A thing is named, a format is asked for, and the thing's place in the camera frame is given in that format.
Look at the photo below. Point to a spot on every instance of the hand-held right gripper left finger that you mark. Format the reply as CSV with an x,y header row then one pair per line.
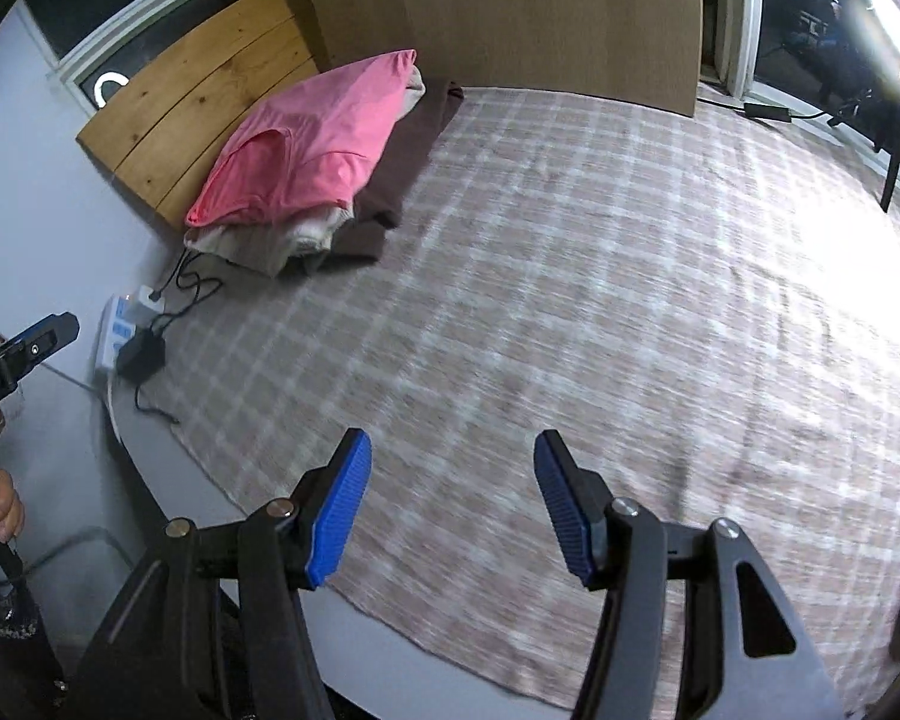
x,y
337,517

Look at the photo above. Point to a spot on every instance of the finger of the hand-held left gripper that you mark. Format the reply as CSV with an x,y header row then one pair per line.
x,y
41,337

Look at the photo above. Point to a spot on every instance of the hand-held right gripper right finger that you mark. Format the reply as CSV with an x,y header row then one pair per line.
x,y
566,510

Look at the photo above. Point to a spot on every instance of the pink shirt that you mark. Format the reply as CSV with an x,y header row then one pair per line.
x,y
315,135

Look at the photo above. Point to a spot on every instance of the person's left forearm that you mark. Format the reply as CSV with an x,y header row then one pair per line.
x,y
0,600

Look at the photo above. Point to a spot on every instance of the white power strip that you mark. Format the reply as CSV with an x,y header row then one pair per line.
x,y
120,330

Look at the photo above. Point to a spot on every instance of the black plug adapter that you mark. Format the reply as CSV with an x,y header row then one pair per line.
x,y
141,356

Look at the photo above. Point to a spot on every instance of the checked beige mat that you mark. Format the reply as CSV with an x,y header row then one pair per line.
x,y
607,315

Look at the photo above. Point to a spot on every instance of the cream folded garment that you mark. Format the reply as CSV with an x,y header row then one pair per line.
x,y
270,244

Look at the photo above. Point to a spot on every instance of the pine plank panel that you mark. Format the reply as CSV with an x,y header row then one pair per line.
x,y
187,97

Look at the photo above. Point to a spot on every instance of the brown folded garment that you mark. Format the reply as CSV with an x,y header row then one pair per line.
x,y
405,165

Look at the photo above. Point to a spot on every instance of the black power brick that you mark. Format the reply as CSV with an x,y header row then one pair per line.
x,y
766,111

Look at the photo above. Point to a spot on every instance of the light brown board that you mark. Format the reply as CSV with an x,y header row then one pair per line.
x,y
510,15

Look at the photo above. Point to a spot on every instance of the white window frame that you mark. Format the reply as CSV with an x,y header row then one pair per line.
x,y
142,22

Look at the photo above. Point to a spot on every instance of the white door frame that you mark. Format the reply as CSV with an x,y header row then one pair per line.
x,y
735,15

